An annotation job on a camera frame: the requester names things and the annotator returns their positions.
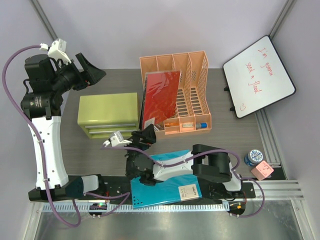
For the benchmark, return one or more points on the teal A4 folder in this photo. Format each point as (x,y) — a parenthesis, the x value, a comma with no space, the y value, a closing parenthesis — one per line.
(177,184)

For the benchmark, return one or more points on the orange highlighter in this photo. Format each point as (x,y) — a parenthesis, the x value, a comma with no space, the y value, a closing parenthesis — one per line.
(171,124)

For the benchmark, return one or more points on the small whiteboard with writing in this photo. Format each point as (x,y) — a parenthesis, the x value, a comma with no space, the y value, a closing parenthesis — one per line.
(257,78)

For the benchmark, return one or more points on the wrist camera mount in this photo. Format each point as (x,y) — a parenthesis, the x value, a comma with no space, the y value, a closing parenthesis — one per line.
(116,139)
(57,50)

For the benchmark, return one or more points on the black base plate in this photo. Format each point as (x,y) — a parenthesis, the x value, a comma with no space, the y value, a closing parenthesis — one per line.
(114,186)

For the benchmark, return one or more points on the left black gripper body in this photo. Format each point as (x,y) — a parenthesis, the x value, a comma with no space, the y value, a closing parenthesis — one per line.
(73,78)

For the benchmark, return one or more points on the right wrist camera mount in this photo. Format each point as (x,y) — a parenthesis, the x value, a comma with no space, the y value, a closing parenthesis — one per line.
(116,139)

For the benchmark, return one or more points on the blue and grey marker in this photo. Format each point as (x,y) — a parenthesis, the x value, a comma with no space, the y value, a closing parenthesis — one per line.
(201,125)

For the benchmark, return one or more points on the blue patterned tape roll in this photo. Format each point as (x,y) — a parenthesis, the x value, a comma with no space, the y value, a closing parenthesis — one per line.
(253,158)

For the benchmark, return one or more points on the small white eraser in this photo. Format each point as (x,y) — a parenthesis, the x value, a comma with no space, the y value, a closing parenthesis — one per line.
(188,125)

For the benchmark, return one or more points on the red A4 folder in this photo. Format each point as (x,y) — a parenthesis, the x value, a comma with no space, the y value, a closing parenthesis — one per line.
(160,92)

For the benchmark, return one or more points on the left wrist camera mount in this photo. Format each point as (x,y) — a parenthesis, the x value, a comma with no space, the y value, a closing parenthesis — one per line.
(57,50)

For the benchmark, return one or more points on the orange plastic file organizer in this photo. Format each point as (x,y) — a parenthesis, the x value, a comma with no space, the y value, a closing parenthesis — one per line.
(191,103)

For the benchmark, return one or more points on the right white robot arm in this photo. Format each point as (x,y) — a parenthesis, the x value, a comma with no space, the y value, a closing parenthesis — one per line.
(212,164)

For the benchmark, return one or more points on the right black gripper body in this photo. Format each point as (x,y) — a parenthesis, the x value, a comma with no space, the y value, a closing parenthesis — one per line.
(142,145)

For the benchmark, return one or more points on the pink cube block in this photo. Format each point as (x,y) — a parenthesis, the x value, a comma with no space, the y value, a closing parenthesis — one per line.
(262,170)

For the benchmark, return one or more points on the green metal drawer cabinet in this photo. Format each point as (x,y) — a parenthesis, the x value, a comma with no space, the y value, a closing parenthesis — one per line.
(102,114)

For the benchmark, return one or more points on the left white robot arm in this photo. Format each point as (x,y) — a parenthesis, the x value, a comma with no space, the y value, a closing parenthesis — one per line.
(48,79)

